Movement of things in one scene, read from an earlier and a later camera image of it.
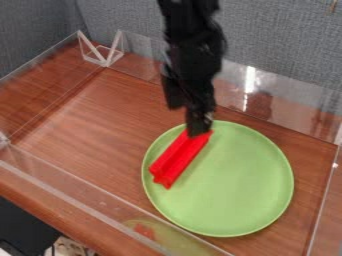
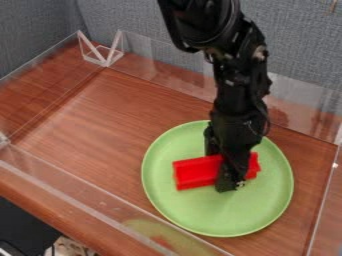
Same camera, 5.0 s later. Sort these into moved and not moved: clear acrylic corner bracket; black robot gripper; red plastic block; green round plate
Moved: black robot gripper; red plastic block
Not moved: green round plate; clear acrylic corner bracket
